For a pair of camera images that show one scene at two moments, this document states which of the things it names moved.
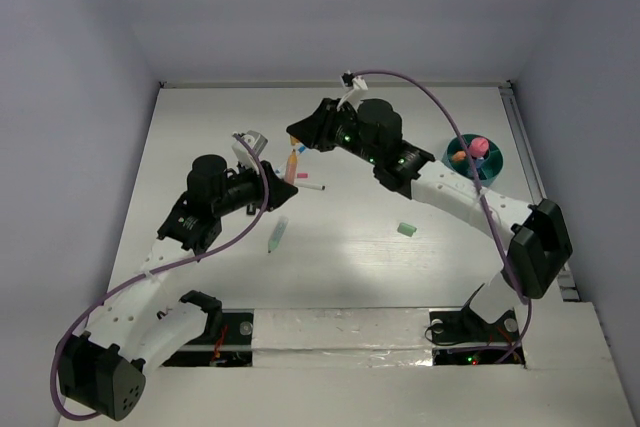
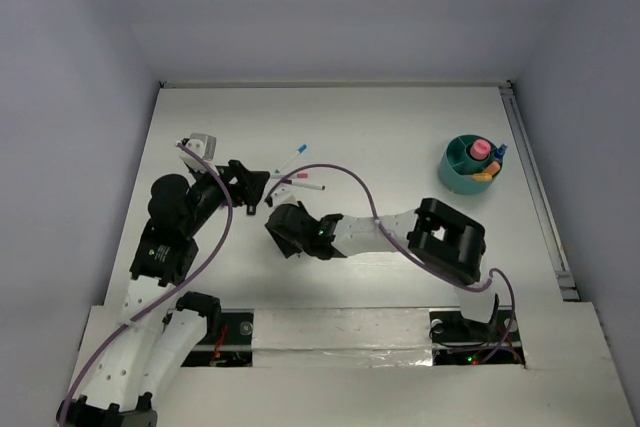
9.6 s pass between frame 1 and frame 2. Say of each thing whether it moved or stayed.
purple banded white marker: stayed
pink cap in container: stayed
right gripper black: moved
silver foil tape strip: stayed
